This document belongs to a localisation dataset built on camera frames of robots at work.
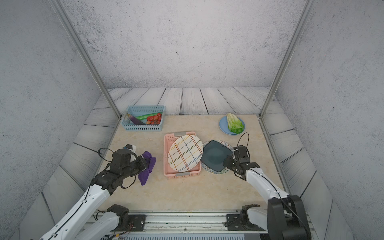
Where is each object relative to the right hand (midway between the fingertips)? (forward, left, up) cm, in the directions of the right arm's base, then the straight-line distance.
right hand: (228, 161), depth 88 cm
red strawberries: (+35, +51, -1) cm, 62 cm away
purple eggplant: (+35, +66, -2) cm, 75 cm away
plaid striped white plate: (+6, +26, -1) cm, 26 cm away
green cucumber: (+40, +60, -3) cm, 72 cm away
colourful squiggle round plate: (-4, +11, -5) cm, 12 cm away
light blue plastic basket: (+46, +66, -2) cm, 81 cm away
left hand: (-5, +41, +10) cm, 43 cm away
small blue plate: (+33, -2, -7) cm, 34 cm away
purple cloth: (-7, +41, +11) cm, 43 cm away
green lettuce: (+29, -8, -1) cm, 30 cm away
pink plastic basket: (+17, +37, -1) cm, 41 cm away
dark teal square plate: (+8, +7, -6) cm, 12 cm away
